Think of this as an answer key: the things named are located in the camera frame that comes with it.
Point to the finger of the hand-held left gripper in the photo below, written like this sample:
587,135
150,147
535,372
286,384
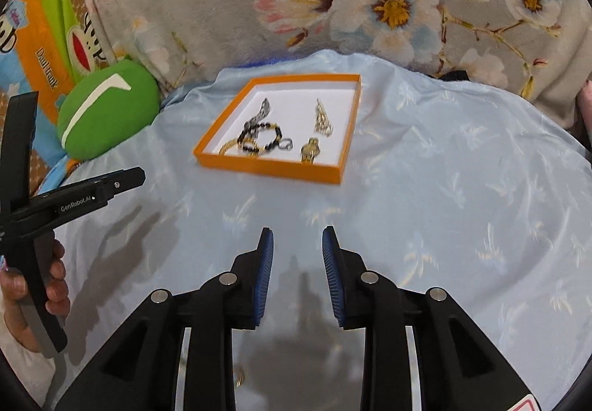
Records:
120,180

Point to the gold wristwatch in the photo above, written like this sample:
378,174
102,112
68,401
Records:
310,151

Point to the orange green cartoon cloth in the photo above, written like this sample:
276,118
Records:
41,22

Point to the gold leaf bangle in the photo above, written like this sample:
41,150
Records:
227,146

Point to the person's left forearm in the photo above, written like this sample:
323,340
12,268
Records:
18,378

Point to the orange shallow box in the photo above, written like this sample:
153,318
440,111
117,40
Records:
296,115

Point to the green round pillow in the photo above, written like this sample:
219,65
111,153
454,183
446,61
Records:
111,110

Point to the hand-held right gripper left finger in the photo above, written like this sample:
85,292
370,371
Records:
263,281

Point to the silver wristwatch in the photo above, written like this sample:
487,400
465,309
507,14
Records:
264,109

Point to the person's left hand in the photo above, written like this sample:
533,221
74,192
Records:
58,272

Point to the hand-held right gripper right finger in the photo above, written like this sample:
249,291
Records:
330,281

